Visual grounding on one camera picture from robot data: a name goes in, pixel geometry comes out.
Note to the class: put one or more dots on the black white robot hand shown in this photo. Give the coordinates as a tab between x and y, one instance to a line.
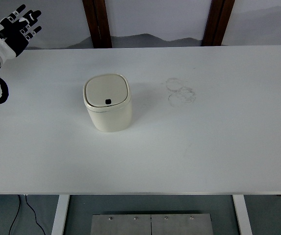
16	30

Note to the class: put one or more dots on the right brown wooden post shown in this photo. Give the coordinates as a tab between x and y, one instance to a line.
217	22

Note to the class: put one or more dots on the brown wooden post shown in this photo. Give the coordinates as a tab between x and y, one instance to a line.
97	20
217	22

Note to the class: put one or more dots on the left white table leg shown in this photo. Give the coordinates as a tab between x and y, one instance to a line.
60	215

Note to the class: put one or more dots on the cream lidded trash can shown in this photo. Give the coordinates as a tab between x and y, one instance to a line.
108	101

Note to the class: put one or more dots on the right white table leg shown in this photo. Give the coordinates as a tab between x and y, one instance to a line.
242	215

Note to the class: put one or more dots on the white table leg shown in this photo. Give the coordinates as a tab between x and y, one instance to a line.
242	215
60	215

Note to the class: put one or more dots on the left brown wooden post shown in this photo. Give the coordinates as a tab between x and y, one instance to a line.
97	20

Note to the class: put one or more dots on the grey metal base plate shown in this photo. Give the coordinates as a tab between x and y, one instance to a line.
152	224

